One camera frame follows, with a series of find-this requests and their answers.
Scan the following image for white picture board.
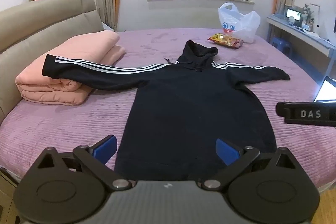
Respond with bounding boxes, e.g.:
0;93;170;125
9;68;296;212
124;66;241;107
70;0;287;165
310;4;321;30

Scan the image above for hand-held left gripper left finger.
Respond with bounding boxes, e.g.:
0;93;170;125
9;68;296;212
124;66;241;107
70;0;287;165
37;135;137;191

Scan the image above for white desk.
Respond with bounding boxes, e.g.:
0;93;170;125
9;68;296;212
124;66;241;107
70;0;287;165
266;14;336;83

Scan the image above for small tablet screen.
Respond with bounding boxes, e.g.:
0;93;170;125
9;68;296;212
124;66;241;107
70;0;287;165
286;8;303;21

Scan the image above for purple bed cover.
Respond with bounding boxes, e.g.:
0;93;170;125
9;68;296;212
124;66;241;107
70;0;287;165
0;28;336;193

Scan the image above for folded pink blanket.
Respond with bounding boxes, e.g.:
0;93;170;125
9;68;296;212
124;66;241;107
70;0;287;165
15;30;126;105

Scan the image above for black hoodie with white stripes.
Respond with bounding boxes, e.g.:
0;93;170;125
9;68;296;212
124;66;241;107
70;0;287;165
42;40;290;181

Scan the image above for blue plastic stool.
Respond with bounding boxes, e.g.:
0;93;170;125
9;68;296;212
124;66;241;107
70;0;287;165
272;37;293;56

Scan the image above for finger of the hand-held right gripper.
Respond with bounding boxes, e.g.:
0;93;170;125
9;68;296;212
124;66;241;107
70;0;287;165
276;102;298;124

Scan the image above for potted flower plant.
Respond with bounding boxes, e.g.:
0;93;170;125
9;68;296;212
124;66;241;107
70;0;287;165
302;4;315;24

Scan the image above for red and yellow snack packet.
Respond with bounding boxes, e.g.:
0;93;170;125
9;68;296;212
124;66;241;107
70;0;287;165
207;32;244;49

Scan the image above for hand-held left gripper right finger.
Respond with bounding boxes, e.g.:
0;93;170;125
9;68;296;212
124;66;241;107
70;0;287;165
201;138;298;191

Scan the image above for white plastic bag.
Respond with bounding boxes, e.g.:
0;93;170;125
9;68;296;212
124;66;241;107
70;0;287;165
218;2;261;44

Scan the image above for beige bed headboard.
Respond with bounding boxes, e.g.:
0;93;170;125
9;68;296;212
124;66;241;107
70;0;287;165
0;0;104;122

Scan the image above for open laptop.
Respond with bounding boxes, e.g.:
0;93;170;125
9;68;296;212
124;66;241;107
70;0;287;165
314;76;336;103

